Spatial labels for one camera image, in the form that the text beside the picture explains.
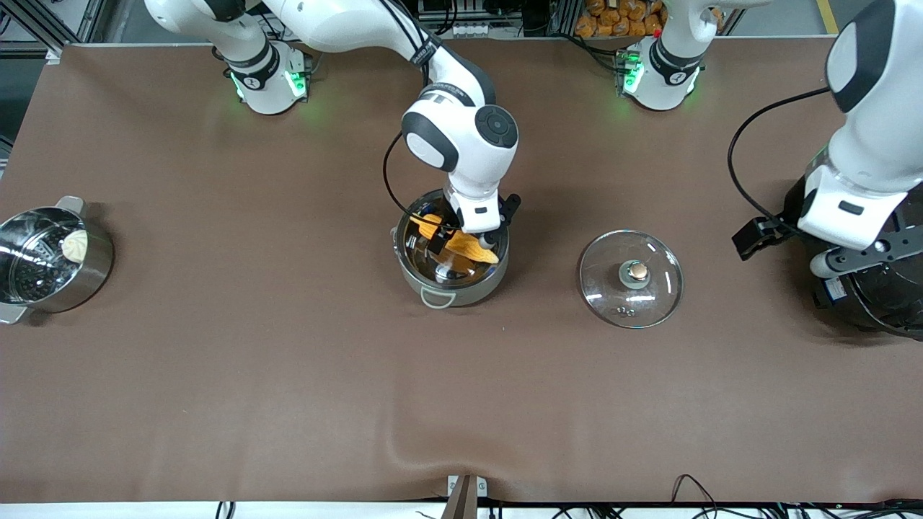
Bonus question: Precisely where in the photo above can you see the yellow corn cob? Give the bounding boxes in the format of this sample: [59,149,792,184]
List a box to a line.
[418,213,500,265]

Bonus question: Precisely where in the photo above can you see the grey-green cooking pot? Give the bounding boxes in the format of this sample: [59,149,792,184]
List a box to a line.
[392,189,511,309]

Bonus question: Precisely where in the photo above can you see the stainless steel steamer pot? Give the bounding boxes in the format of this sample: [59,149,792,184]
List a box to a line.
[0,196,115,325]

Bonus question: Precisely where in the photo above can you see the black electric rice cooker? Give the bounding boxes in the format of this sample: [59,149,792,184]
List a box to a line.
[782,177,923,341]

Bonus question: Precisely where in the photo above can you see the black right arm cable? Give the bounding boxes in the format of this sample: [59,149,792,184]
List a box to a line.
[381,130,462,233]

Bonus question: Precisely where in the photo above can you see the black looped cable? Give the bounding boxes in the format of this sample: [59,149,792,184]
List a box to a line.
[671,474,724,507]

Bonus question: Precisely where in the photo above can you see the glass pot lid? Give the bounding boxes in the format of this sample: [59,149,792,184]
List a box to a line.
[578,229,684,329]

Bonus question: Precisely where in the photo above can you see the aluminium profile frame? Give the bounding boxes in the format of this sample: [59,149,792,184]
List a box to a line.
[0,0,98,67]

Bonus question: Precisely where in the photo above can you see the brown table cover cloth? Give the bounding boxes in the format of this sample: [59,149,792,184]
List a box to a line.
[0,36,923,505]

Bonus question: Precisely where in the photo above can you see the pile of orange bread rolls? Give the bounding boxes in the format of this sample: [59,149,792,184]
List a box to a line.
[575,0,669,38]

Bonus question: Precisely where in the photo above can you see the black cable bundle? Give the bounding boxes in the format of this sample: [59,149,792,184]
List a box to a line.
[555,499,923,519]

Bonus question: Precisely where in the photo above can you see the metal table clamp bracket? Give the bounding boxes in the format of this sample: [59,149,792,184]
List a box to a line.
[441,474,489,519]

